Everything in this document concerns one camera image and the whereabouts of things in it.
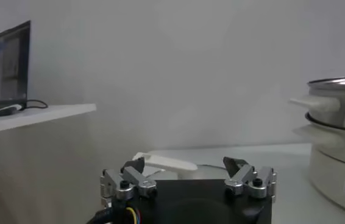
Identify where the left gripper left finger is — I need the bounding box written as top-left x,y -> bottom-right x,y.
100,156 -> 158,201

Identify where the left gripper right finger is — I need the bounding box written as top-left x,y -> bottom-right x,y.
222,156 -> 279,200

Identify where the stainless steel steamer pot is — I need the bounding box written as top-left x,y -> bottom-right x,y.
293,124 -> 345,220

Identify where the white side table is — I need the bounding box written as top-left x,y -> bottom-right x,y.
0,102 -> 97,137

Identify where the black laptop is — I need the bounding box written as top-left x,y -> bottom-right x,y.
0,19 -> 32,108

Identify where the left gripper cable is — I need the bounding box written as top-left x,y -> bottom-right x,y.
86,206 -> 143,224

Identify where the black looped cable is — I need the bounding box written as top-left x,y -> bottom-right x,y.
22,99 -> 49,111

